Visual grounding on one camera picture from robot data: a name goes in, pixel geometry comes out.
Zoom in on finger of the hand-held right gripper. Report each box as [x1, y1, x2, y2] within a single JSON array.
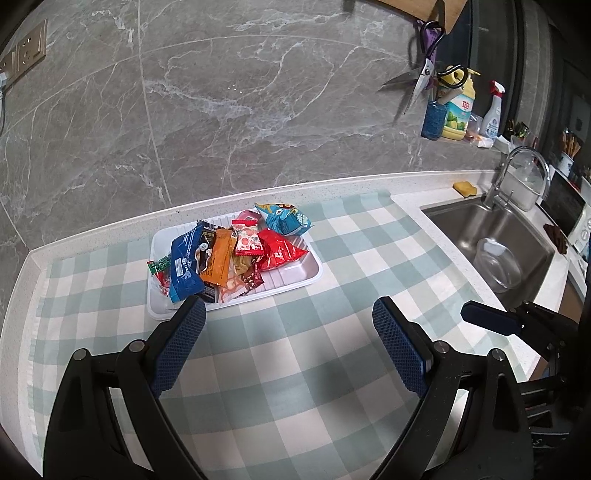
[[462, 300, 525, 335]]

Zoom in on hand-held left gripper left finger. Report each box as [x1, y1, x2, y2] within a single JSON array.
[[44, 296, 207, 480]]

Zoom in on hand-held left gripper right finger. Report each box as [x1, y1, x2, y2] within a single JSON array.
[[369, 296, 536, 480]]

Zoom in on pink snack packet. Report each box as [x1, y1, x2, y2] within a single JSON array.
[[216, 210, 260, 304]]

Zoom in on blue snack packet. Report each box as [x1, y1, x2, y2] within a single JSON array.
[[169, 222, 207, 304]]

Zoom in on black cookie packet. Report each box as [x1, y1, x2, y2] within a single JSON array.
[[196, 222, 218, 302]]

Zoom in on orange snack packet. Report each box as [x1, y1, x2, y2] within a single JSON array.
[[199, 228, 234, 287]]

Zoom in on red patterned candy packet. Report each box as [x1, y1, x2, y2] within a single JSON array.
[[240, 265, 265, 296]]

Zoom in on gold foil snack packet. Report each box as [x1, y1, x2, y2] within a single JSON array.
[[232, 255, 259, 278]]

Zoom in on red fruit-print packet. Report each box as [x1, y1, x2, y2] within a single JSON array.
[[231, 220, 265, 256]]

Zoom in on white plastic tray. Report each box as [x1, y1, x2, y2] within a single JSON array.
[[147, 215, 324, 321]]

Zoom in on red snack bag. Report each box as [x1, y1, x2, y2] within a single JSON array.
[[256, 229, 309, 271]]

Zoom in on light blue snack bag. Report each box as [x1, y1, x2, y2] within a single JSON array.
[[255, 202, 313, 236]]

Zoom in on clear glass bowl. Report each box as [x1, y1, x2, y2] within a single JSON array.
[[473, 237, 522, 292]]

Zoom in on stainless steel sink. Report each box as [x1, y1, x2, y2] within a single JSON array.
[[420, 198, 557, 305]]

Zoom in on brown cloth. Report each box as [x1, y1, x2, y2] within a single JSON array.
[[544, 223, 570, 254]]

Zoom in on green white checkered tablecloth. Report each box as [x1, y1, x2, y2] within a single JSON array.
[[30, 191, 529, 480]]

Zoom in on white microwave oven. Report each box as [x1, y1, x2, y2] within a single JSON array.
[[539, 170, 591, 254]]

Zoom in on white plastic jug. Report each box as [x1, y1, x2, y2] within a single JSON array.
[[501, 152, 546, 212]]

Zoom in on steel faucet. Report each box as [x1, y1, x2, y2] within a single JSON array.
[[482, 146, 551, 210]]

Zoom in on chopstick holder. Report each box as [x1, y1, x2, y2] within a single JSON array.
[[558, 129, 581, 178]]

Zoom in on white spray bottle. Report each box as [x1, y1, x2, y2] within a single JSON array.
[[479, 80, 507, 139]]

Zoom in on yellow detergent bottle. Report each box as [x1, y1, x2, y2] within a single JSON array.
[[441, 68, 481, 140]]

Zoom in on blue utensil cup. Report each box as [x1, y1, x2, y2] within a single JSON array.
[[421, 99, 447, 140]]

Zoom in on wooden cutting board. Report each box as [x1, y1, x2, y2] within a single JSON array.
[[369, 0, 469, 24]]

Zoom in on black-handled scissors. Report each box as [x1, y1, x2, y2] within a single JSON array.
[[438, 65, 467, 88]]

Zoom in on purple-handled steel scissors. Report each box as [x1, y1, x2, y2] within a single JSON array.
[[404, 21, 446, 114]]

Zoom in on gold wall socket panel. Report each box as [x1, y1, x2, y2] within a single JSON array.
[[0, 18, 48, 88]]

